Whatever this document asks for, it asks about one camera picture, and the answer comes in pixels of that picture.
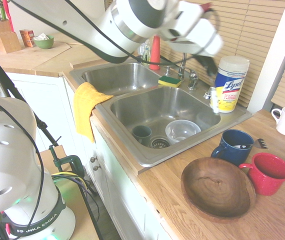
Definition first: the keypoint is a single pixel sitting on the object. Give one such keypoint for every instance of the yellow dish cloth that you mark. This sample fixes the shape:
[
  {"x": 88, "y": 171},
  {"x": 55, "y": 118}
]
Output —
[{"x": 85, "y": 110}]

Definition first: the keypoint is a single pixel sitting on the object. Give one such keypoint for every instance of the white kitchen cabinet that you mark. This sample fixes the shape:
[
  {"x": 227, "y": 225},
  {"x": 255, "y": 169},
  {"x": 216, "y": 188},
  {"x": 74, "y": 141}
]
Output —
[{"x": 57, "y": 105}]

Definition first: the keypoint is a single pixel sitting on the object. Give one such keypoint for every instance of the Lysol wipes canister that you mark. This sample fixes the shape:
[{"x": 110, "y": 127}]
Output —
[{"x": 230, "y": 85}]

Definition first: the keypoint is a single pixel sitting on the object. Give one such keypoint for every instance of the metal fork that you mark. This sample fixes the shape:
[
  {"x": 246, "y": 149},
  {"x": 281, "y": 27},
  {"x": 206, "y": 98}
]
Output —
[{"x": 260, "y": 143}]

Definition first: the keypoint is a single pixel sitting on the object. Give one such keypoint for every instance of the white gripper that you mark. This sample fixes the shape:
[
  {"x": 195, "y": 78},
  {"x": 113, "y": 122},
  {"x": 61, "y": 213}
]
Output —
[{"x": 202, "y": 37}]

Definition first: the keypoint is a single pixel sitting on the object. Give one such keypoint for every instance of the stainless steel double sink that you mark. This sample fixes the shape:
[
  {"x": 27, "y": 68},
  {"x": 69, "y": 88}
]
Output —
[{"x": 132, "y": 77}]

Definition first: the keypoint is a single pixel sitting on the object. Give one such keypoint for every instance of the chrome soap dispenser pump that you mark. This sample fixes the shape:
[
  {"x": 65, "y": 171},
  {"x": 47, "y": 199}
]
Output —
[{"x": 168, "y": 71}]

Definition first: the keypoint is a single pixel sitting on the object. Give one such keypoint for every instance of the orange cardboard box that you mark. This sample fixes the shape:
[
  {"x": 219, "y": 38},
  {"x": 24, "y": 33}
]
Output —
[{"x": 27, "y": 37}]

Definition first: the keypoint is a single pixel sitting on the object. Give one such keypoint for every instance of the green metal clamp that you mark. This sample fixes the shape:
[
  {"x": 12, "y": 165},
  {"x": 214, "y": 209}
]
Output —
[{"x": 70, "y": 161}]

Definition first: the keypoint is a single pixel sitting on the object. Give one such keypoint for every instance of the yellow green sponge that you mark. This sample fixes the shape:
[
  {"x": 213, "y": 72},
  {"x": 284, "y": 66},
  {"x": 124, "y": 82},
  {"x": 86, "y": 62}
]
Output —
[{"x": 170, "y": 82}]

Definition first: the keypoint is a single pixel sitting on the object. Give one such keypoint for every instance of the clear plastic bowl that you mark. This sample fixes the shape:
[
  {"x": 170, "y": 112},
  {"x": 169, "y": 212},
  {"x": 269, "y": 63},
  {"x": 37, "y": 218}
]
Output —
[{"x": 182, "y": 130}]

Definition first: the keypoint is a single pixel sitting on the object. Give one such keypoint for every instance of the red speckled enamel mug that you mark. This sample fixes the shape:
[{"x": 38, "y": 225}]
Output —
[{"x": 270, "y": 180}]

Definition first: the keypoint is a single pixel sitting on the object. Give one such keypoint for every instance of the grey-green plastic mug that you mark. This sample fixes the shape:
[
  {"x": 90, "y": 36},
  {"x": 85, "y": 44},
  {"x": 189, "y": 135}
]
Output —
[{"x": 142, "y": 133}]

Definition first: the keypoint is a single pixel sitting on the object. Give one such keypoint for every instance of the dark blue mug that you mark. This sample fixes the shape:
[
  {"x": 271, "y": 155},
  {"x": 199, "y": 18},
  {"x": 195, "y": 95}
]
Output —
[{"x": 237, "y": 156}]

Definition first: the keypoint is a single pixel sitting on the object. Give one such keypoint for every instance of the red cone-shaped bottle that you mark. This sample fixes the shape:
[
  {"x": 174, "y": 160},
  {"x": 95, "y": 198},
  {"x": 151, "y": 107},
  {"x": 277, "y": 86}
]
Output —
[{"x": 155, "y": 55}]

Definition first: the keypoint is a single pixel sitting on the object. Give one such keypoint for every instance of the wide beige window blind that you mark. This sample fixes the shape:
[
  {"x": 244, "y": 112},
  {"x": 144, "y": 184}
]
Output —
[{"x": 257, "y": 37}]

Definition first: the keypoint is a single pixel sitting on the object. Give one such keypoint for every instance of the wooden knife block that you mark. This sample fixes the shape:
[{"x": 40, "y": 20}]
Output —
[{"x": 6, "y": 41}]

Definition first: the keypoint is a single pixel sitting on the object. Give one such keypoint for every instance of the round metal cabinet knob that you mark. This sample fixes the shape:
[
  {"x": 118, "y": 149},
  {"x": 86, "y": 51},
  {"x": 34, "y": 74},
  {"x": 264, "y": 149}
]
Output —
[
  {"x": 97, "y": 167},
  {"x": 93, "y": 159}
]

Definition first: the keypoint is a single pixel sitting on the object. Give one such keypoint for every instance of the chrome kitchen faucet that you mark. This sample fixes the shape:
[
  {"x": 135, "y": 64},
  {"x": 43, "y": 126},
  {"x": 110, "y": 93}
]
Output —
[{"x": 193, "y": 80}]

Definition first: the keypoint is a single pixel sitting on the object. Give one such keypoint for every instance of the brown wooden bowl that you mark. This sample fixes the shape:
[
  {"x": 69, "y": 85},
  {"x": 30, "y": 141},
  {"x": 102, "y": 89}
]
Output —
[{"x": 215, "y": 190}]

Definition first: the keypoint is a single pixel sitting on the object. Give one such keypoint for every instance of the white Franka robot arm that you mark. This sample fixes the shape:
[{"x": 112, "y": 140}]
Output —
[{"x": 7, "y": 162}]

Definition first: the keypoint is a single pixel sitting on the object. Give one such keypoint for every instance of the metal sink drain strainer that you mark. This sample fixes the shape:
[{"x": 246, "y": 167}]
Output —
[{"x": 160, "y": 143}]

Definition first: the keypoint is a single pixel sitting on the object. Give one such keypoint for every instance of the clear dish soap bottle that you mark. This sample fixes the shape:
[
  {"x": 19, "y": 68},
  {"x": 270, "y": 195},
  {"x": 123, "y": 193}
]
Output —
[{"x": 146, "y": 52}]

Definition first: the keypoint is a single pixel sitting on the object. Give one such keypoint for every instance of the green ceramic bowl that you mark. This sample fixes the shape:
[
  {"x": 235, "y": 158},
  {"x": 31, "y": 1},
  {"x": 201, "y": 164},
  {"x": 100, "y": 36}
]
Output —
[{"x": 43, "y": 43}]

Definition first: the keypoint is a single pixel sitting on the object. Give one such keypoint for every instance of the light wooden cutting board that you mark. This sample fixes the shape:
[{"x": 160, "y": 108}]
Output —
[{"x": 32, "y": 57}]

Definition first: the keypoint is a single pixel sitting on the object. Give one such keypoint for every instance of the black camera stand pole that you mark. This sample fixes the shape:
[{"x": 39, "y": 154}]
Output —
[{"x": 10, "y": 85}]

